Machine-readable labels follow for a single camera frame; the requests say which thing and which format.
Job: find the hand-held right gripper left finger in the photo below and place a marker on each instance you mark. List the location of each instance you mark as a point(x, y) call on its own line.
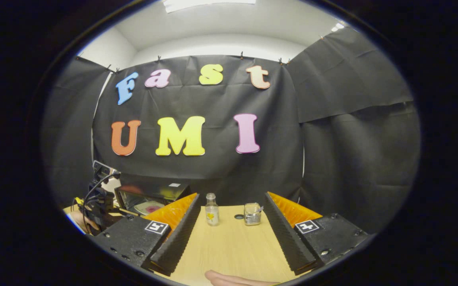
point(179, 240)

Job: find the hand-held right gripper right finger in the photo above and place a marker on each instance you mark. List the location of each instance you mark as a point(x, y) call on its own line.
point(286, 238)

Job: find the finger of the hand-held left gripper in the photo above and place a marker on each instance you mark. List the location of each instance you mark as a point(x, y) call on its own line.
point(123, 213)

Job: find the cream square plate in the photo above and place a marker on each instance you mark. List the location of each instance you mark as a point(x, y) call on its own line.
point(149, 207)

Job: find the pink ham slice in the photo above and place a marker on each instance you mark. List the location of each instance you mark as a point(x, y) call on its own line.
point(152, 209)

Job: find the black electric oven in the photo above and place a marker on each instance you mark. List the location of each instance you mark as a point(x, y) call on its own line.
point(161, 190)

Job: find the clear glass bottle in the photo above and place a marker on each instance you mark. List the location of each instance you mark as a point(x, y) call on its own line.
point(212, 212)

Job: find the small black round lid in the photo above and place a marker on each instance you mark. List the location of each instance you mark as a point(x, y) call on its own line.
point(239, 217)

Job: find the ceiling light panel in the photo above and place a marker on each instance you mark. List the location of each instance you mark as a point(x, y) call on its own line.
point(209, 4)

